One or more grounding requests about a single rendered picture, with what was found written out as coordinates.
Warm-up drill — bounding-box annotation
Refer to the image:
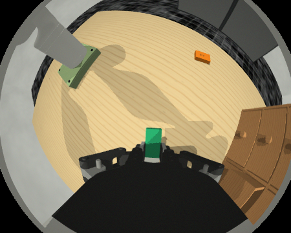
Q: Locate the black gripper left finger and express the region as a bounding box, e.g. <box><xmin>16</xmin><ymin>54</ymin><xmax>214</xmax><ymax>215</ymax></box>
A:
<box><xmin>79</xmin><ymin>141</ymin><xmax>146</xmax><ymax>182</ymax></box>

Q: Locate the brown wooden drawer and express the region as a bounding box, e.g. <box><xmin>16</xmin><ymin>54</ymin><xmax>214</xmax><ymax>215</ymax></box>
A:
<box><xmin>270</xmin><ymin>107</ymin><xmax>291</xmax><ymax>189</ymax></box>
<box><xmin>218</xmin><ymin>160</ymin><xmax>243</xmax><ymax>184</ymax></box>
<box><xmin>219</xmin><ymin>168</ymin><xmax>266</xmax><ymax>214</ymax></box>
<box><xmin>246</xmin><ymin>189</ymin><xmax>275</xmax><ymax>225</ymax></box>
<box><xmin>227</xmin><ymin>110</ymin><xmax>262</xmax><ymax>167</ymax></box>
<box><xmin>246</xmin><ymin>108</ymin><xmax>287</xmax><ymax>182</ymax></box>

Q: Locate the orange-brown wooden chest of drawers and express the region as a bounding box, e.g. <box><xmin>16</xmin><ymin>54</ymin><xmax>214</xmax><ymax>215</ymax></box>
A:
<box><xmin>222</xmin><ymin>104</ymin><xmax>291</xmax><ymax>215</ymax></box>

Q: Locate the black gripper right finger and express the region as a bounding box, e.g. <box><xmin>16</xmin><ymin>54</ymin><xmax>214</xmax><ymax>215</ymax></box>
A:
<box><xmin>159</xmin><ymin>142</ymin><xmax>224</xmax><ymax>183</ymax></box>

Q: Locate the green and white eraser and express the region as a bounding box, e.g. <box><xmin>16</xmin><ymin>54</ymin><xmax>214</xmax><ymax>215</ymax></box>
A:
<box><xmin>144</xmin><ymin>128</ymin><xmax>162</xmax><ymax>163</ymax></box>

